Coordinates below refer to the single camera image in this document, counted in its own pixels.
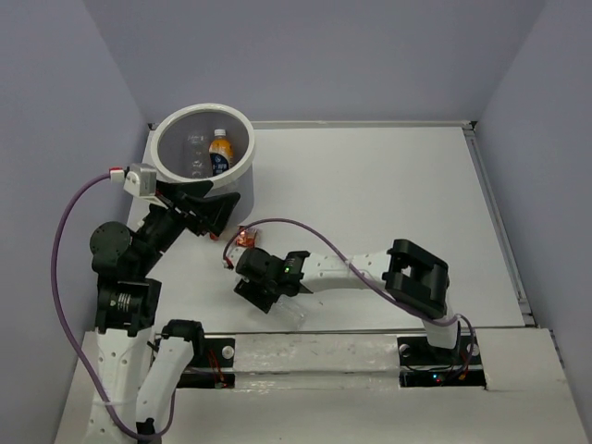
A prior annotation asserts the clear crushed bottle front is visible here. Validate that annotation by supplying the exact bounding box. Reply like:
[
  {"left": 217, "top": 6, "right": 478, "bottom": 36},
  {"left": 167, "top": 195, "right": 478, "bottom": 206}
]
[{"left": 269, "top": 296, "right": 307, "bottom": 331}]

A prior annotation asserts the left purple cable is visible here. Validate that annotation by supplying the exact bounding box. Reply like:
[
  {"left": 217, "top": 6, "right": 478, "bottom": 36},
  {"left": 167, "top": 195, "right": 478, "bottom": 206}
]
[{"left": 50, "top": 168, "right": 177, "bottom": 439}]

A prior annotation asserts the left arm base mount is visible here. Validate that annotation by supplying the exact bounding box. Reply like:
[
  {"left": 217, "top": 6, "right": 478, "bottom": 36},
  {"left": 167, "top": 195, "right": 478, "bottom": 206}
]
[{"left": 177, "top": 337, "right": 236, "bottom": 389}]

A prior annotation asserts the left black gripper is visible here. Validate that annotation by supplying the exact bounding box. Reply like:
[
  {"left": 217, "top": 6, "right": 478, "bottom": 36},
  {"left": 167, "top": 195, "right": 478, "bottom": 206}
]
[{"left": 136, "top": 177, "right": 241, "bottom": 272}]

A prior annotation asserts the orange juice bottle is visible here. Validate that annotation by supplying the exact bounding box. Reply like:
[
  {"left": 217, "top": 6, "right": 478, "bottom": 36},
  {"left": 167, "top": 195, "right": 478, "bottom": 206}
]
[{"left": 209, "top": 129, "right": 234, "bottom": 176}]

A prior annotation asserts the red label small bottle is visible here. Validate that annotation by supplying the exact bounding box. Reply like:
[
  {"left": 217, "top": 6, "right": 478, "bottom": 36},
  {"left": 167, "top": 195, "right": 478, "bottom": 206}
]
[{"left": 234, "top": 226, "right": 259, "bottom": 248}]

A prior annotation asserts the clear bottle blue cap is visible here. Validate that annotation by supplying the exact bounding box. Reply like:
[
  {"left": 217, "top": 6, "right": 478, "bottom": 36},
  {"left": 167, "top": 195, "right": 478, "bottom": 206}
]
[{"left": 186, "top": 132, "right": 212, "bottom": 179}]

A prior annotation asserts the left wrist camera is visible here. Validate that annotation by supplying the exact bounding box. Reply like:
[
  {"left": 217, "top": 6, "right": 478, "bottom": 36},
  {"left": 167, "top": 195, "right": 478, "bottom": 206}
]
[{"left": 123, "top": 164, "right": 157, "bottom": 198}]

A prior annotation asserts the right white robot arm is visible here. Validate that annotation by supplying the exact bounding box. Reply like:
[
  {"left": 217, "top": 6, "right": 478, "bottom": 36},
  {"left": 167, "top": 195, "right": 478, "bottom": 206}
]
[{"left": 229, "top": 240, "right": 460, "bottom": 363}]

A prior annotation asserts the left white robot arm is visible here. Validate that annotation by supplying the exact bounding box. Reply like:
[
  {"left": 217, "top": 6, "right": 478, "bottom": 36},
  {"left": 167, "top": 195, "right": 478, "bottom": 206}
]
[{"left": 84, "top": 181, "right": 241, "bottom": 443}]

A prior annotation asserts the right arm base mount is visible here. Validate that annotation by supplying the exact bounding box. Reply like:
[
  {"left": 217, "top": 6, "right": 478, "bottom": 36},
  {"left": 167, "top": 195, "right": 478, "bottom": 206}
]
[{"left": 397, "top": 335, "right": 487, "bottom": 389}]

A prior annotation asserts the white cylindrical bin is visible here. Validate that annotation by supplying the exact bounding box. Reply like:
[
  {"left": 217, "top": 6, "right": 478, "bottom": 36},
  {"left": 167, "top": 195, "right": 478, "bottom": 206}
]
[{"left": 145, "top": 104, "right": 255, "bottom": 226}]

